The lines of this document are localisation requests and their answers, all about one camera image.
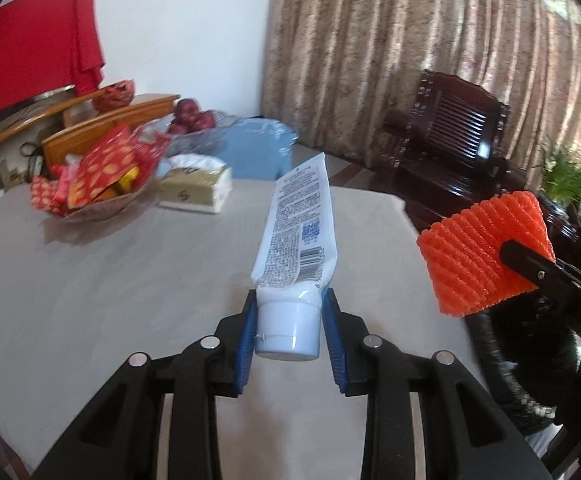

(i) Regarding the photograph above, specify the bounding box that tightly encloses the television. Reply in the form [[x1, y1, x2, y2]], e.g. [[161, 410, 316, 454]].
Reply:
[[0, 85, 77, 142]]

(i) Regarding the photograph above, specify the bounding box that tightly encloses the white squeeze tube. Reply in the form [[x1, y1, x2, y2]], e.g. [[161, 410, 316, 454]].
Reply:
[[250, 152, 338, 361]]

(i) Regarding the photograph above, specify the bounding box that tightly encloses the small red patterned packet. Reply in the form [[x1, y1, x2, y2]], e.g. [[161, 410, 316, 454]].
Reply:
[[30, 176, 61, 213], [50, 165, 78, 216]]

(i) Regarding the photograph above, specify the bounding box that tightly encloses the row of books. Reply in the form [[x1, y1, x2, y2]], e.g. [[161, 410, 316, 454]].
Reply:
[[0, 160, 26, 199]]

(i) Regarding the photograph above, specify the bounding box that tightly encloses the gold tissue box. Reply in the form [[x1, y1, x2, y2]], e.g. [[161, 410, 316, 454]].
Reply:
[[156, 154, 234, 215]]

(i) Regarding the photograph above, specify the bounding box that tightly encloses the dark wooden side table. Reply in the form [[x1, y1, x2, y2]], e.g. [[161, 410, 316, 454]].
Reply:
[[535, 190, 581, 281]]

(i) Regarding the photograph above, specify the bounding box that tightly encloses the orange foam fruit net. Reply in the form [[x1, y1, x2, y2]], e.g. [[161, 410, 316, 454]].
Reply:
[[417, 191, 556, 318]]

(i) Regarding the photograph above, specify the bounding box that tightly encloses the glass fruit bowl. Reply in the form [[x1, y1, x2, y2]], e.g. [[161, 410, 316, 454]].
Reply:
[[160, 110, 241, 153]]

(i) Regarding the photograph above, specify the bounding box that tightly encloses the red white printed packet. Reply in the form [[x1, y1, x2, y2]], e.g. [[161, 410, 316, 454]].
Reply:
[[135, 130, 171, 181]]

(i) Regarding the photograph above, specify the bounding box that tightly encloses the beige patterned curtain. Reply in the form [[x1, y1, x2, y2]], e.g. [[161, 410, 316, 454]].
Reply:
[[260, 0, 581, 196]]

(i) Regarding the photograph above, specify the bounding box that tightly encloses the large red patterned bag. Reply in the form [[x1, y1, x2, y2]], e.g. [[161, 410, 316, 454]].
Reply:
[[68, 127, 141, 208]]

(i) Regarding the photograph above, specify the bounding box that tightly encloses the red cloth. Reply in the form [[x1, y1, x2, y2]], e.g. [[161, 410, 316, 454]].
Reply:
[[0, 0, 106, 126]]

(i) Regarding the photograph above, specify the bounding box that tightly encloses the black cable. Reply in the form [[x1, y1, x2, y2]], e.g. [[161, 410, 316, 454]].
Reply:
[[20, 142, 46, 181]]

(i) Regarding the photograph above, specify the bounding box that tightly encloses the blue plastic chair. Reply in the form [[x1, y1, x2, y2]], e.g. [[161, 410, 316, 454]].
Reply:
[[218, 117, 298, 181]]

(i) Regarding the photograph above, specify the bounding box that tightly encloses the yellow snack packet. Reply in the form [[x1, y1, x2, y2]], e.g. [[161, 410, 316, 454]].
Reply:
[[115, 167, 141, 193]]

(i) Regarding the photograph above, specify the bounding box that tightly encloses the dark wooden armchair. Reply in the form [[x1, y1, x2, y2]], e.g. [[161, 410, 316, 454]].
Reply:
[[370, 70, 516, 241]]

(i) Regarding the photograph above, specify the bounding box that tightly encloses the potted green plant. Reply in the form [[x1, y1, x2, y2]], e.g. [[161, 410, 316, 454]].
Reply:
[[535, 137, 581, 207]]

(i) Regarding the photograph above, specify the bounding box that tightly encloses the red ornament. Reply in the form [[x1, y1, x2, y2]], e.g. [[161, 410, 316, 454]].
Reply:
[[93, 77, 136, 112]]

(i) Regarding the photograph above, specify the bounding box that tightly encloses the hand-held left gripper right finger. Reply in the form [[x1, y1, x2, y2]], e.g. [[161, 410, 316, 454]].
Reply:
[[321, 287, 553, 480]]

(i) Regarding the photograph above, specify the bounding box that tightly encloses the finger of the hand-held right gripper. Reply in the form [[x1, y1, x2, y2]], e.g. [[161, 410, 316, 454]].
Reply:
[[499, 239, 581, 307]]

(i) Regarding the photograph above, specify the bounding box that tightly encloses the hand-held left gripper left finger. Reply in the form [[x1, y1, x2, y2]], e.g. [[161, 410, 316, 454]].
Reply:
[[33, 290, 260, 480]]

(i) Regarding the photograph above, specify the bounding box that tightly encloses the black trash bin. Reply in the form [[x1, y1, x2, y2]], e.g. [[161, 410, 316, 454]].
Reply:
[[463, 280, 581, 436]]

